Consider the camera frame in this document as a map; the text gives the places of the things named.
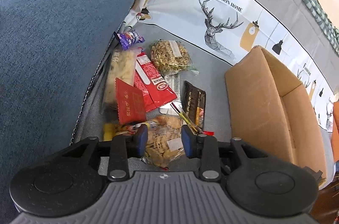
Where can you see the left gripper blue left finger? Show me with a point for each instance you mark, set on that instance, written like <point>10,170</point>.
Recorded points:
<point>123,147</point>

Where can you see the purple candy wrapper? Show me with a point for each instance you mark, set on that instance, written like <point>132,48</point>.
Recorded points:
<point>127,39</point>

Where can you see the silver foil packet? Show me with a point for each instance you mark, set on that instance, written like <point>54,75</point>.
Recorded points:
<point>175,84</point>

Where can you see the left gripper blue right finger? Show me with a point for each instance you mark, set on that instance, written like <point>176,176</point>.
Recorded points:
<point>204,148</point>

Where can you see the yellow snack packet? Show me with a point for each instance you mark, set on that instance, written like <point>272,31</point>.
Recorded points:
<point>111,130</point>

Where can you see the clear bag of nuts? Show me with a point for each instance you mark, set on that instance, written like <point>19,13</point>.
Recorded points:
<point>171,57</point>

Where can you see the clear bag of round biscuits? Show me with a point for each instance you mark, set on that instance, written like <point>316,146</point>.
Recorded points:
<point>164,143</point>

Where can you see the small red candy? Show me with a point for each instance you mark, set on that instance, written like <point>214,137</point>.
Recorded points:
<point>209,133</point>

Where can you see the orange cushion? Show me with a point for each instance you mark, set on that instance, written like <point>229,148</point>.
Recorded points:
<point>335,135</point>

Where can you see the dark brown chocolate bar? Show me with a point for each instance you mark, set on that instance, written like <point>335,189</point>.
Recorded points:
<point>194,104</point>

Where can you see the brown cardboard box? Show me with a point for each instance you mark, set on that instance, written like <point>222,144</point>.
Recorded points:
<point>270,109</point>

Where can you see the grey deer print sofa cover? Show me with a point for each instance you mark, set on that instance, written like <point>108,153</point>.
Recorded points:
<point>226,31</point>

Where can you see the pale cracker stick packet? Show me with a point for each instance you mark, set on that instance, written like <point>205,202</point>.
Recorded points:
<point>122,66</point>

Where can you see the red square sachet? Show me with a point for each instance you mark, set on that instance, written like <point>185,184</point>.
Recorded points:
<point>130,103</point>

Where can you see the red long snack packet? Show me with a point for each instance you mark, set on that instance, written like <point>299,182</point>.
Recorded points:
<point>156,91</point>

